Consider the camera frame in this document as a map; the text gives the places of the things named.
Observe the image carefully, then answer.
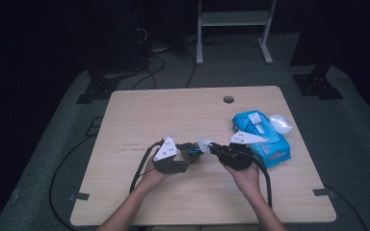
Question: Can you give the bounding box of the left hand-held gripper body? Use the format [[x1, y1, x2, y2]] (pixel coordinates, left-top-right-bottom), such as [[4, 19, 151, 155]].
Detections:
[[151, 136, 191, 175]]

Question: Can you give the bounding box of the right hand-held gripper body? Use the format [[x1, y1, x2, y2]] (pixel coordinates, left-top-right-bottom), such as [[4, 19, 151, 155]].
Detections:
[[219, 129, 269, 171]]

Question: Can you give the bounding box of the white wet wipe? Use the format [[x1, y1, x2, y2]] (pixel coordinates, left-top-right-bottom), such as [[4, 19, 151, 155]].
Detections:
[[196, 138, 214, 155]]

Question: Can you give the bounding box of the blue toy car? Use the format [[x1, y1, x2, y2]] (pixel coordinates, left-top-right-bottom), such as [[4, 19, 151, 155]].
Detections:
[[176, 141, 204, 165]]

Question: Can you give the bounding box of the blue wet wipes pack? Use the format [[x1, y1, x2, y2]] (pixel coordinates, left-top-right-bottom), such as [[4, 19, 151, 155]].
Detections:
[[231, 110, 292, 169]]

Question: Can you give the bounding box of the person's left hand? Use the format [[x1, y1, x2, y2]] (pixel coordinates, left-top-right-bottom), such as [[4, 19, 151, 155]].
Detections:
[[139, 156, 172, 193]]

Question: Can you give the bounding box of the person's right hand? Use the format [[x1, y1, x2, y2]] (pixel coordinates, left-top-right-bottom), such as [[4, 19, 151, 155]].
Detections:
[[225, 161, 262, 199]]

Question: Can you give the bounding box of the clear oval plastic lid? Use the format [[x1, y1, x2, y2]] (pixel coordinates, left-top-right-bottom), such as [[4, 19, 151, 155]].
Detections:
[[269, 114, 294, 135]]

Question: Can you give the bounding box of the black floor tape marking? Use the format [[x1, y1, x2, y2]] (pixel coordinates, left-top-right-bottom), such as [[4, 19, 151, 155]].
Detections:
[[84, 116, 104, 138]]

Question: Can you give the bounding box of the dark tape piece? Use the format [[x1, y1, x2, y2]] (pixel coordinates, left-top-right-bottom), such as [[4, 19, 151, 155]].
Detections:
[[68, 192, 91, 202], [312, 188, 337, 197]]

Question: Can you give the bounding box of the black stand base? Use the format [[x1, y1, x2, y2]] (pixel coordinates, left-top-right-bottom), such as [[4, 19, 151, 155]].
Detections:
[[75, 75, 120, 105], [292, 64, 345, 101]]

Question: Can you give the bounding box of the white metal stand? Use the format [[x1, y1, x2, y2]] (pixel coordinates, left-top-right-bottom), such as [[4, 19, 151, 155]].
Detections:
[[196, 0, 278, 66]]

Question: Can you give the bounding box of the dark equipment cabinet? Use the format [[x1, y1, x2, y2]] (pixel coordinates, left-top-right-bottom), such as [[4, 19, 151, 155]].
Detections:
[[86, 0, 149, 77]]

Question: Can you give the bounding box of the left hand-held gripper cable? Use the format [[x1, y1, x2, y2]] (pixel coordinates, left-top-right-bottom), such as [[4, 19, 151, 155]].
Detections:
[[129, 139, 166, 194]]

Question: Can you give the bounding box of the hand-held gripper cable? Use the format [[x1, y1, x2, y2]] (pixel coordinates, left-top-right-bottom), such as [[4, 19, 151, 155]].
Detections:
[[129, 139, 166, 194], [251, 156, 273, 210]]

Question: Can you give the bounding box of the right hand-held gripper cable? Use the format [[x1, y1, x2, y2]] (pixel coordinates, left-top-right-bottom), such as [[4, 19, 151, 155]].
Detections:
[[251, 156, 273, 210]]

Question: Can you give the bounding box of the thin black cable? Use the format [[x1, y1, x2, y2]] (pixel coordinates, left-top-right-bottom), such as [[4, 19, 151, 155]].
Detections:
[[185, 50, 198, 90]]

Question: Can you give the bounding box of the black looped cable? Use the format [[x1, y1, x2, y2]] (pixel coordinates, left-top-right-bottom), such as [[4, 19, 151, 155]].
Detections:
[[131, 53, 167, 90]]

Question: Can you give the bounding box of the black floor cable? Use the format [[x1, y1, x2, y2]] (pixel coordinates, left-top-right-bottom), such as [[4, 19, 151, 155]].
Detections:
[[48, 134, 94, 231], [323, 184, 369, 231]]

